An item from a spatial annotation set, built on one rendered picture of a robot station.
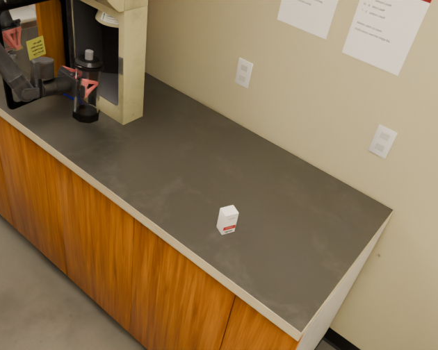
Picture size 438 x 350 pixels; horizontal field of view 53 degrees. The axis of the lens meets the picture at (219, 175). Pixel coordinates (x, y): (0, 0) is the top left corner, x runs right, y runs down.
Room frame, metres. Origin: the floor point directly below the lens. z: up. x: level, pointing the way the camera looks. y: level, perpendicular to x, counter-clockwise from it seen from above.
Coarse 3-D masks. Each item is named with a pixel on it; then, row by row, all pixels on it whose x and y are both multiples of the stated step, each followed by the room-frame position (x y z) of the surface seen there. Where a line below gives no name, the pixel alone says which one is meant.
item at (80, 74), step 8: (80, 72) 1.39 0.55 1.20; (88, 72) 1.39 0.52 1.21; (96, 72) 1.40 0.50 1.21; (80, 80) 1.38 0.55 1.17; (96, 80) 1.40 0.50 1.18; (88, 88) 1.38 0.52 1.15; (96, 88) 1.40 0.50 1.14; (88, 96) 1.38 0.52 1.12; (96, 96) 1.40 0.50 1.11; (80, 104) 1.38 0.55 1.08; (88, 104) 1.38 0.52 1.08; (96, 104) 1.40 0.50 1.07; (80, 112) 1.37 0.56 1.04; (88, 112) 1.38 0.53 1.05; (96, 112) 1.40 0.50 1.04
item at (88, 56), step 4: (88, 52) 1.42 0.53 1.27; (92, 52) 1.43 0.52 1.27; (80, 56) 1.43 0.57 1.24; (84, 56) 1.44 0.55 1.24; (88, 56) 1.42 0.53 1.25; (92, 56) 1.43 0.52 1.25; (76, 60) 1.41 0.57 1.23; (80, 60) 1.40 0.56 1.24; (84, 60) 1.41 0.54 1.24; (88, 60) 1.41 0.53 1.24; (92, 60) 1.42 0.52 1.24; (96, 60) 1.43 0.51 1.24; (100, 60) 1.45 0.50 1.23; (80, 64) 1.39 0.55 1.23; (84, 64) 1.39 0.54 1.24; (88, 64) 1.39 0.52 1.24; (92, 64) 1.40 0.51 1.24; (96, 64) 1.41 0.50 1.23; (100, 64) 1.43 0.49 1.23
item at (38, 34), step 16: (16, 0) 1.46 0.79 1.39; (0, 16) 1.39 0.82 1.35; (16, 16) 1.45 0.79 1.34; (32, 16) 1.50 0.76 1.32; (48, 16) 1.56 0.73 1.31; (16, 32) 1.44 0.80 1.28; (32, 32) 1.50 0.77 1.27; (48, 32) 1.56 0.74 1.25; (16, 48) 1.43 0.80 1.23; (32, 48) 1.49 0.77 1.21; (48, 48) 1.55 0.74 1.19; (64, 64) 1.61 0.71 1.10; (16, 96) 1.40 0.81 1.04
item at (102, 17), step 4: (100, 12) 1.60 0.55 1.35; (104, 12) 1.59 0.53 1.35; (96, 16) 1.61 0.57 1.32; (100, 16) 1.59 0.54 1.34; (104, 16) 1.58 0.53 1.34; (108, 16) 1.58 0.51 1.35; (100, 20) 1.58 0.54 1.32; (104, 20) 1.57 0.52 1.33; (108, 20) 1.57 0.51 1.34; (112, 20) 1.57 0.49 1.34; (116, 20) 1.57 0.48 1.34; (104, 24) 1.57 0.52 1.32; (108, 24) 1.56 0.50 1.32; (112, 24) 1.56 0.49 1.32; (116, 24) 1.57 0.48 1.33
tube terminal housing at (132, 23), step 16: (80, 0) 1.62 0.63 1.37; (128, 0) 1.50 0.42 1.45; (144, 0) 1.57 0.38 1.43; (112, 16) 1.52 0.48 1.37; (128, 16) 1.51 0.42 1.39; (144, 16) 1.57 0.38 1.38; (128, 32) 1.51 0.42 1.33; (144, 32) 1.57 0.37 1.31; (128, 48) 1.51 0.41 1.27; (144, 48) 1.58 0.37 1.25; (128, 64) 1.51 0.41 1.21; (144, 64) 1.58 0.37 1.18; (128, 80) 1.51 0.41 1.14; (144, 80) 1.58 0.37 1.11; (128, 96) 1.51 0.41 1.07; (112, 112) 1.53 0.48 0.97; (128, 112) 1.51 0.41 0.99
